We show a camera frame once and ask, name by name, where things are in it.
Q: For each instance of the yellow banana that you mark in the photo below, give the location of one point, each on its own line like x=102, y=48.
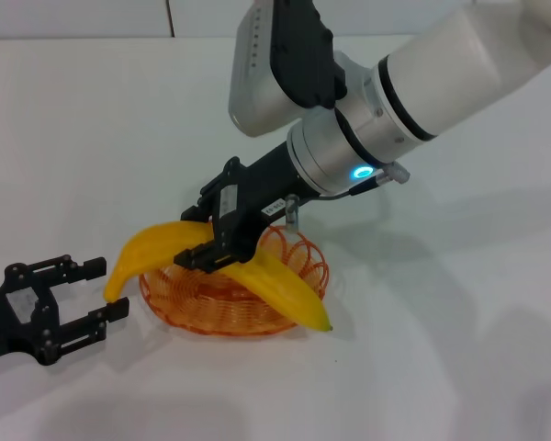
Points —
x=275, y=282

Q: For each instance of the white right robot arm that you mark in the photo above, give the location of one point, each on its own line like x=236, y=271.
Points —
x=441, y=69

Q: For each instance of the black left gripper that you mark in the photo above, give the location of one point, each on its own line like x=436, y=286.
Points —
x=4, y=326

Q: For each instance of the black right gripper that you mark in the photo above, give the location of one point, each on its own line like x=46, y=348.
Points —
x=262, y=193

